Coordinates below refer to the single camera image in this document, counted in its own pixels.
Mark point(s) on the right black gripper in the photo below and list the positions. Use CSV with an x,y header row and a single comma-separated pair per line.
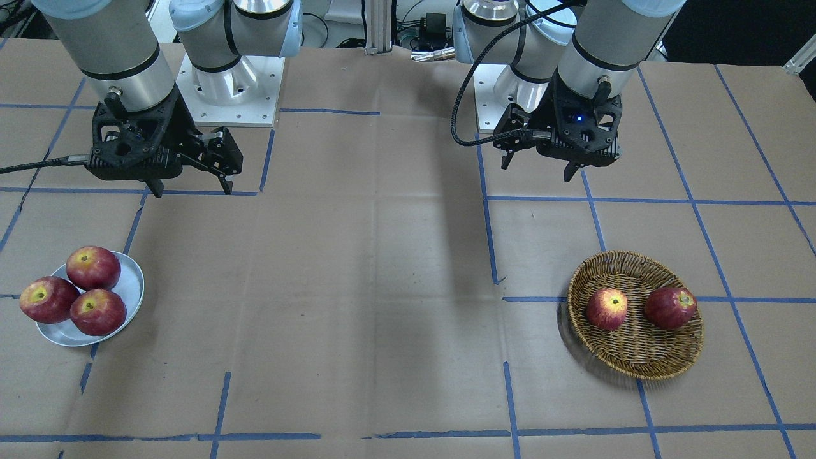
x,y
185,127

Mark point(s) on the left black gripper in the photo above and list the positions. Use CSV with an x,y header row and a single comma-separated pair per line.
x,y
544,115

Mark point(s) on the red yellow apple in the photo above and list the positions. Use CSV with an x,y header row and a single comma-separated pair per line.
x,y
607,308

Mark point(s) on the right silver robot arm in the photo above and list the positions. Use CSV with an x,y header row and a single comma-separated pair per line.
x,y
113,44

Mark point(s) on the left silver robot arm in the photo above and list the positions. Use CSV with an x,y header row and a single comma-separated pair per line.
x,y
583,52

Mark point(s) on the light blue plate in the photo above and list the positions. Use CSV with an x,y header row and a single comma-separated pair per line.
x,y
130,288

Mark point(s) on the red apple plate top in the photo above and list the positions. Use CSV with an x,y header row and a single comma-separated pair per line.
x,y
93,267

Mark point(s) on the red apple plate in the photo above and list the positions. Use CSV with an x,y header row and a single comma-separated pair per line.
x,y
48,300
98,312
93,267

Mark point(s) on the red apple plate front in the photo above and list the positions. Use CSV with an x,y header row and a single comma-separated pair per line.
x,y
98,312

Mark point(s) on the dark red apple basket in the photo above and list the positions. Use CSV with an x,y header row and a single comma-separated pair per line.
x,y
670,308

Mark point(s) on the woven wicker basket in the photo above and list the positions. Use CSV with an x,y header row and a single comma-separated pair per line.
x,y
638,348

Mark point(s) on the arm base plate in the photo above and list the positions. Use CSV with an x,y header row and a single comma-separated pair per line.
x,y
497,86
245,95

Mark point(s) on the aluminium frame post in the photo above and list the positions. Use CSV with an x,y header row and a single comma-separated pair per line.
x,y
378,24

